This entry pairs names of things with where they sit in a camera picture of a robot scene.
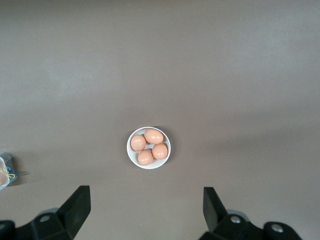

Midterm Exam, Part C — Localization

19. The clear plastic egg box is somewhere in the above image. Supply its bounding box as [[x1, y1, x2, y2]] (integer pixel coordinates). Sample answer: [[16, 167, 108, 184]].
[[0, 147, 30, 192]]

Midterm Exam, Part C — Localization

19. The brown egg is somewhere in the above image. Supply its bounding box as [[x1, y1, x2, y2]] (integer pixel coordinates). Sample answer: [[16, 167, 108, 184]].
[[137, 148, 154, 166], [151, 143, 169, 160], [130, 134, 147, 152], [143, 128, 165, 145]]

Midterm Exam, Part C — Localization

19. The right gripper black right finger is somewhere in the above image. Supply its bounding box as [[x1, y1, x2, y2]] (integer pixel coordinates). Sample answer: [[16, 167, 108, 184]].
[[199, 186, 301, 240]]

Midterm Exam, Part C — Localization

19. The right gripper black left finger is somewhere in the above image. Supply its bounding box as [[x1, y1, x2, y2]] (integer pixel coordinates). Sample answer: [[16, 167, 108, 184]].
[[0, 185, 91, 240]]

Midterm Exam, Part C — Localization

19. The white round bowl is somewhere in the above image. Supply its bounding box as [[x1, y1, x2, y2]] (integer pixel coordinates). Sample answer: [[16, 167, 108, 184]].
[[126, 126, 172, 170]]

